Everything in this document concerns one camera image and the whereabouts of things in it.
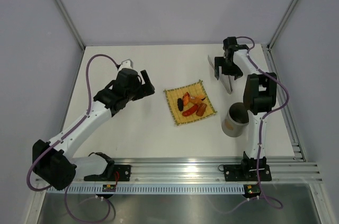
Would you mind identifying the stainless steel tongs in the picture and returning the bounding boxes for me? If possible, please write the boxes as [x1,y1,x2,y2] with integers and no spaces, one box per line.
[208,55,233,94]

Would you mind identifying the orange salmon slice toy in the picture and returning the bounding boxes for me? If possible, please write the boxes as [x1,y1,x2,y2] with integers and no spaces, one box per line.
[191,95,206,104]

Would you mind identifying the bamboo woven tray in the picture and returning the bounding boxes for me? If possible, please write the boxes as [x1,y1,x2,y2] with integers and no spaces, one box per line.
[164,80,217,126]

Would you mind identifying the grey metal lunch canister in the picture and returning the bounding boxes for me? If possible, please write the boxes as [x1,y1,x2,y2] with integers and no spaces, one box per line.
[221,102,249,138]

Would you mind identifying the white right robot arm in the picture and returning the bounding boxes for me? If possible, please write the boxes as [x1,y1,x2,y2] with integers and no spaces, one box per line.
[209,37,277,182]

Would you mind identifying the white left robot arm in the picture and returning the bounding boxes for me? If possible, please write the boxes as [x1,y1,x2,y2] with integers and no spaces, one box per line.
[29,68,155,190]

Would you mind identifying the black sea cucumber toy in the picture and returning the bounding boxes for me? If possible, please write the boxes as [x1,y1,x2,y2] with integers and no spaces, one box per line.
[177,98,184,112]

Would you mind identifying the orange fried fish toy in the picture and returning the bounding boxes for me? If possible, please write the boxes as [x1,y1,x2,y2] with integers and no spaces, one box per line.
[182,92,190,106]

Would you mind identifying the brown grilled sausage toy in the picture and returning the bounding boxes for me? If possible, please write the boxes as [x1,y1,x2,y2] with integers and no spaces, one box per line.
[196,103,207,117]

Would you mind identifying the red sausage toy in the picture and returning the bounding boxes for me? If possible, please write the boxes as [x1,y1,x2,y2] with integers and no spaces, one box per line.
[182,105,199,117]

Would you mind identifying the left small circuit board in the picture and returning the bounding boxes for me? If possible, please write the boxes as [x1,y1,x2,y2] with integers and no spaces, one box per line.
[102,184,116,192]

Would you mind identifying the small circuit board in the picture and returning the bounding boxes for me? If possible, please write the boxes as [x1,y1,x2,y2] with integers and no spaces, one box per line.
[244,185,260,194]
[102,184,116,192]

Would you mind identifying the right small circuit board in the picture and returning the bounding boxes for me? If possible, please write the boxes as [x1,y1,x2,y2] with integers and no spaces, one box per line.
[244,185,260,194]

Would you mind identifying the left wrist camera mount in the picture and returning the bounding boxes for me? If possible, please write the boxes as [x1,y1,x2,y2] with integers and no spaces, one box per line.
[119,59,133,69]

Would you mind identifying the right aluminium frame post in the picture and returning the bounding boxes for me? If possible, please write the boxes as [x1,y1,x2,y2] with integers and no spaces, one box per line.
[267,0,300,51]

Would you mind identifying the aluminium frame post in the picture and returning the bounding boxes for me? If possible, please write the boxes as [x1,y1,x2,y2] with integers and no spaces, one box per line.
[267,0,300,51]
[53,0,86,51]

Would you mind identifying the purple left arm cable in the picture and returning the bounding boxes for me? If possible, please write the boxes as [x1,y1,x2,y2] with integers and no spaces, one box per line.
[25,53,120,221]

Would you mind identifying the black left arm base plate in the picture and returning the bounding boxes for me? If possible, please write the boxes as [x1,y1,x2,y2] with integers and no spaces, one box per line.
[84,164,131,182]

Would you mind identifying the left aluminium frame post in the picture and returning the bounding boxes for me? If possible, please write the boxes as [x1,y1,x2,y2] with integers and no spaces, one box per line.
[53,0,86,51]

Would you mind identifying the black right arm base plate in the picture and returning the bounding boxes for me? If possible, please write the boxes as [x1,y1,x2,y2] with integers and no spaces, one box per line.
[218,164,272,182]

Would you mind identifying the white slotted cable duct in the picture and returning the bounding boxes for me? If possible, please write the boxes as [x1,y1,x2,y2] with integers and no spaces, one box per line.
[46,184,246,194]

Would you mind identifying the aluminium front rail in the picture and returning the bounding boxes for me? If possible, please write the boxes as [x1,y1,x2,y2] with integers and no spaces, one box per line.
[35,157,323,184]

